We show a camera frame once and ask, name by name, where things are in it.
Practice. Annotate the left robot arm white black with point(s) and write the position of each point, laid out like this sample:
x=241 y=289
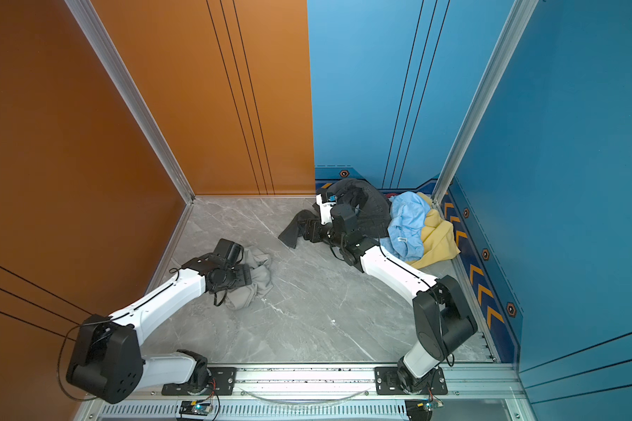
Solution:
x=107 y=360

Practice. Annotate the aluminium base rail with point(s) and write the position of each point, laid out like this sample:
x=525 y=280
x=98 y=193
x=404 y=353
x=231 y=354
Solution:
x=332 y=391

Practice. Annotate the black cloth piece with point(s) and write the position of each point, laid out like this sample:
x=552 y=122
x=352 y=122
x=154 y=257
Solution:
x=295 y=229

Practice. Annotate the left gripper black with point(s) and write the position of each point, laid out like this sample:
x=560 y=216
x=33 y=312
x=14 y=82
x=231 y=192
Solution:
x=244 y=274

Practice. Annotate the circuit board right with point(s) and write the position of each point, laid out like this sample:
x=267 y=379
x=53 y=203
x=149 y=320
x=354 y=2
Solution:
x=422 y=409

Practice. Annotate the yellow cloth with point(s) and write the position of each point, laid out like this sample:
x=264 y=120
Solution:
x=438 y=241

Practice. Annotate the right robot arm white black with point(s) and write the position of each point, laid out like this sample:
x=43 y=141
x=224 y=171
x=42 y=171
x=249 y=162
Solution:
x=443 y=319

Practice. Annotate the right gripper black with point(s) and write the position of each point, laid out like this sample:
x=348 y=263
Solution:
x=314 y=228

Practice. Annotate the aluminium corner post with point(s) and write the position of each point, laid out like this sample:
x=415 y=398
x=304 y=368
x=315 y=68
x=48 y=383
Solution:
x=101 y=42
x=510 y=36

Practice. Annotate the light blue shirt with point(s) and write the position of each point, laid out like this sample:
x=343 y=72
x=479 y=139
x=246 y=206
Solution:
x=408 y=214

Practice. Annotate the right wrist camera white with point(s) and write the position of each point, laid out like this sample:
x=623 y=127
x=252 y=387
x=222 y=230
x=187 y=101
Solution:
x=325 y=203

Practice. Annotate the light grey cloth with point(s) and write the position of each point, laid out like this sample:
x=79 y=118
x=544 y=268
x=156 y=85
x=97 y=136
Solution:
x=259 y=264

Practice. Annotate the aluminium corner post left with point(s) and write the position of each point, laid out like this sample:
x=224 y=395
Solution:
x=101 y=42

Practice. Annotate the green circuit board left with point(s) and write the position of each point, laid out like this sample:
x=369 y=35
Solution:
x=196 y=410

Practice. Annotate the dark grey cloth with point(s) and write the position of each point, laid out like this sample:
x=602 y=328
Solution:
x=372 y=208

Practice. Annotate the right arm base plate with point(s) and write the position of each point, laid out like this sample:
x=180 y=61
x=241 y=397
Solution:
x=399 y=381

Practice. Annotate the aluminium corner post right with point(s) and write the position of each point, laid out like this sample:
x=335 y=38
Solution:
x=510 y=36

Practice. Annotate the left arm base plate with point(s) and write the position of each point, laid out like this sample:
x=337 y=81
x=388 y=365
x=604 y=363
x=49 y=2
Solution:
x=219 y=381

